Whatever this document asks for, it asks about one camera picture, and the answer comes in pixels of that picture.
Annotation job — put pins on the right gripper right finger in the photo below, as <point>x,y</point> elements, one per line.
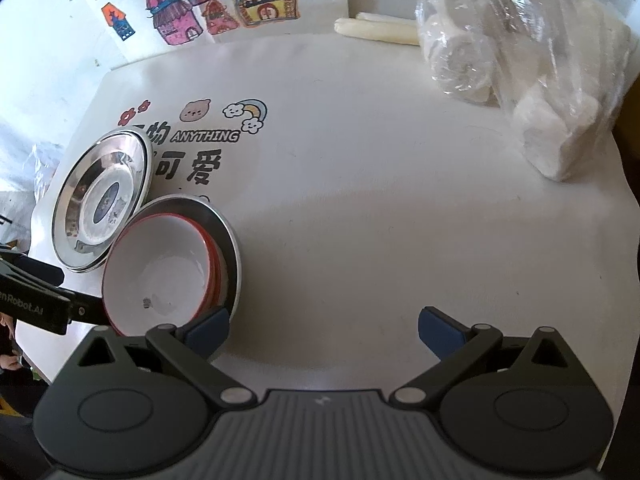
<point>463,352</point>

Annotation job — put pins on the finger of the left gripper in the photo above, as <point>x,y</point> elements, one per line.
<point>88,309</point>

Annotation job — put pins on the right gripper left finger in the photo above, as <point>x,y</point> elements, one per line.
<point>185,351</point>

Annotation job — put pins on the white bowl with speck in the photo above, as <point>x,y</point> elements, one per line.
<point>155,274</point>

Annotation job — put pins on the white red-rimmed bowl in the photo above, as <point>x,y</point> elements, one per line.
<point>217,281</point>

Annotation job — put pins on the steel plate under bowls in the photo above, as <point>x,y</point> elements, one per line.
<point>227,249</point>

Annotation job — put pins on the person's left hand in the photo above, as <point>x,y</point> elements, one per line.
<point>10,355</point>

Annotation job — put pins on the steel plate on left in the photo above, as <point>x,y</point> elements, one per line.
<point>107,185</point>

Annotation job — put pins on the plastic bag of buns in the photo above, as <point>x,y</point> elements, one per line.
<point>558,69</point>

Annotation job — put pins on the front white wrapped stick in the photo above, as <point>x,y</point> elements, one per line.
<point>389,32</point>

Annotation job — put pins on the white wrapped stick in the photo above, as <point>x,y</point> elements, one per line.
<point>389,32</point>
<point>381,18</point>

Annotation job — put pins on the rear white wrapped stick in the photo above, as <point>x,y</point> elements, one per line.
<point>381,18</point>

